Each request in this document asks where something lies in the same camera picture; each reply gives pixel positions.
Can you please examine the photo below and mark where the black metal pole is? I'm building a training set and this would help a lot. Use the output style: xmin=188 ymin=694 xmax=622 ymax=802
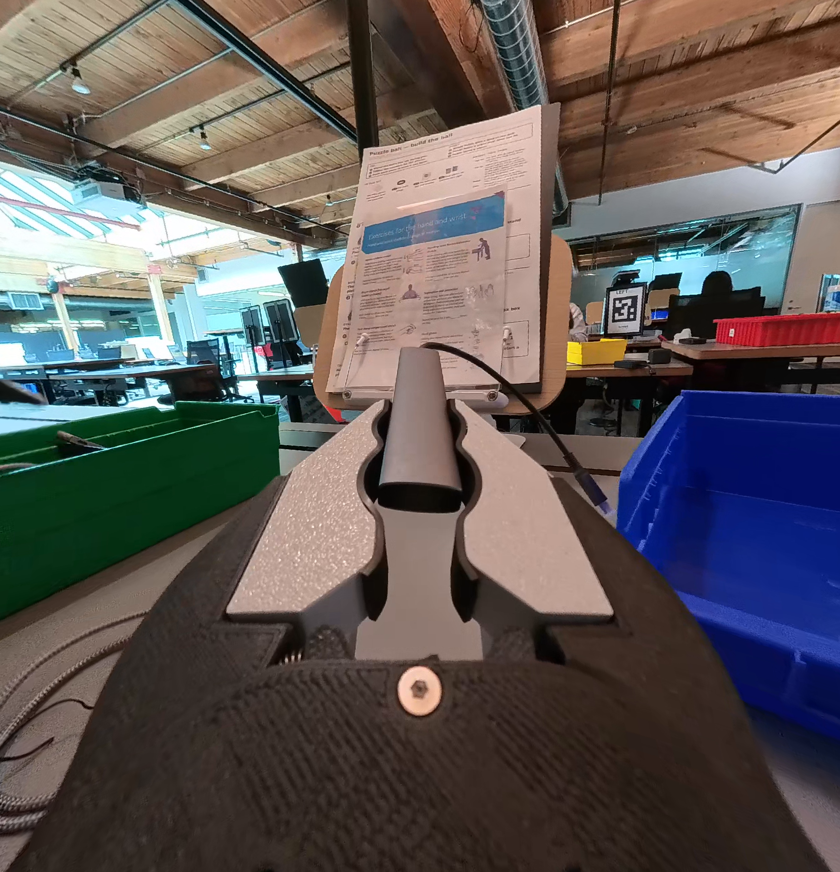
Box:
xmin=347 ymin=0 xmax=380 ymax=164

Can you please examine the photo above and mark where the blue banner printed sheet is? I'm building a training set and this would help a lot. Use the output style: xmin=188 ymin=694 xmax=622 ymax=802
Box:
xmin=345 ymin=191 xmax=508 ymax=382

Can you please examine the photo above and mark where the grey neighbouring table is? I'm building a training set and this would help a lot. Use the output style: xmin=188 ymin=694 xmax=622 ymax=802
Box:
xmin=0 ymin=402 xmax=179 ymax=440

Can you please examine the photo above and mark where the black ceiling rail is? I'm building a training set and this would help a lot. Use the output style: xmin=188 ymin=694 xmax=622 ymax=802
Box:
xmin=174 ymin=0 xmax=359 ymax=144

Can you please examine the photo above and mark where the silver air duct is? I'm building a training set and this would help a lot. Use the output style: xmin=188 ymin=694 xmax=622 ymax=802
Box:
xmin=481 ymin=0 xmax=571 ymax=212

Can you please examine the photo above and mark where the black white marker board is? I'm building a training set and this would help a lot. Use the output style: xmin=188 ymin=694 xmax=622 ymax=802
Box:
xmin=602 ymin=282 xmax=649 ymax=338

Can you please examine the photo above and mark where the ceiling projector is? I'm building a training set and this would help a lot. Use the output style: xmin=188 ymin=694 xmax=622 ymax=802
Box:
xmin=72 ymin=178 xmax=144 ymax=210

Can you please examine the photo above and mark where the grey desk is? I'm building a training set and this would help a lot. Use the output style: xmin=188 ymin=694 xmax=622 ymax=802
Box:
xmin=0 ymin=422 xmax=840 ymax=872

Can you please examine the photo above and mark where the black office chair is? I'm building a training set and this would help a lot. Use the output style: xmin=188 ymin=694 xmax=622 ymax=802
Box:
xmin=187 ymin=339 xmax=238 ymax=403

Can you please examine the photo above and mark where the black upright panel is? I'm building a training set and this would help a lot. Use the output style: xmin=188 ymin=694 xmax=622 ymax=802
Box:
xmin=278 ymin=259 xmax=328 ymax=307

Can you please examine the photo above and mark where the red plastic bin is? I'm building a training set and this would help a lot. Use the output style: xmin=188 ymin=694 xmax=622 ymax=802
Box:
xmin=714 ymin=312 xmax=840 ymax=347

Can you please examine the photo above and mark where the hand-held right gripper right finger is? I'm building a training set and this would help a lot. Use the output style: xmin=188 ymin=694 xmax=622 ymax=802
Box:
xmin=451 ymin=401 xmax=616 ymax=626

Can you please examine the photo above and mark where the blue plastic bin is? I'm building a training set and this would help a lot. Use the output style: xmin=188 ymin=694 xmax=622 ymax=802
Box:
xmin=617 ymin=390 xmax=840 ymax=747

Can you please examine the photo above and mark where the thick braided grey cable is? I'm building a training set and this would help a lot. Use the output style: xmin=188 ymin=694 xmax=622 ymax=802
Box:
xmin=0 ymin=609 xmax=148 ymax=837

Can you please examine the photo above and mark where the background wooden desk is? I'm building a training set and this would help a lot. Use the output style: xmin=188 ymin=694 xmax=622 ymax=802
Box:
xmin=661 ymin=339 xmax=840 ymax=410
xmin=563 ymin=360 xmax=693 ymax=437

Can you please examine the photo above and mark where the yellow plastic bin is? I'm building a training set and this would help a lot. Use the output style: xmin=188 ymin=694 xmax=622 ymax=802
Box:
xmin=566 ymin=338 xmax=628 ymax=365

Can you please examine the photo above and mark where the dark grey hub with cable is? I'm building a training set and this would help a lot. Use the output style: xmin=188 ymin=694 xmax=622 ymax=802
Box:
xmin=378 ymin=342 xmax=609 ymax=515

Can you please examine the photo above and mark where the white instruction sheet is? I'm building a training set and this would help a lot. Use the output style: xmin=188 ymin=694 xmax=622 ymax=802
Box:
xmin=326 ymin=105 xmax=543 ymax=399

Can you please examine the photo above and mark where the green divided plastic bin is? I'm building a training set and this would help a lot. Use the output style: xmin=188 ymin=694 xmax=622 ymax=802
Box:
xmin=0 ymin=401 xmax=281 ymax=624

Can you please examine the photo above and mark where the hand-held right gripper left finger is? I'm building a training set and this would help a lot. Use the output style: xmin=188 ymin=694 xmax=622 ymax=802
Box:
xmin=225 ymin=399 xmax=395 ymax=631

